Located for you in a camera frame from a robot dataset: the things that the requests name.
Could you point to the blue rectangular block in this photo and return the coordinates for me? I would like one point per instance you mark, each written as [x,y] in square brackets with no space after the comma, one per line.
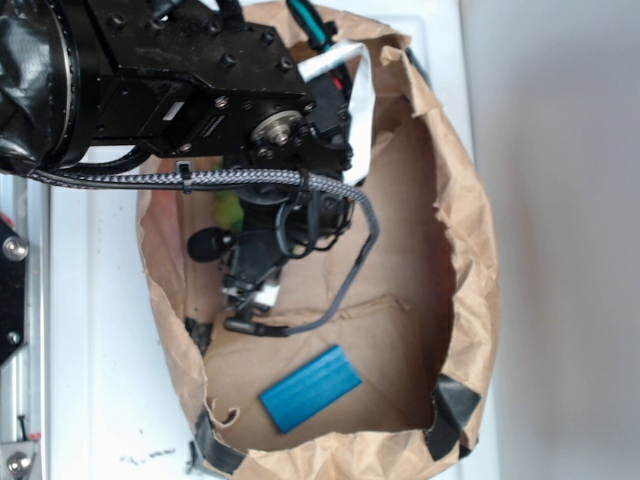
[310,389]

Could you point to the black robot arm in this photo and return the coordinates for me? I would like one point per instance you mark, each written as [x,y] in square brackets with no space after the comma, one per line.
[175,95]

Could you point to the brown paper bag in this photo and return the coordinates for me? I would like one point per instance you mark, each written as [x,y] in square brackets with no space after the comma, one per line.
[419,325]

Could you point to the aluminium frame rail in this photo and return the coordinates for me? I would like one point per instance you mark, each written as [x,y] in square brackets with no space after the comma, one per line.
[24,290]

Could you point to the green toy animal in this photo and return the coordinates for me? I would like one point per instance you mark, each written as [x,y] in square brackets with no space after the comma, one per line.
[228,213]

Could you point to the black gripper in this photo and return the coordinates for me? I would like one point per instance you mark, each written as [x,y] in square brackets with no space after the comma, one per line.
[282,223]

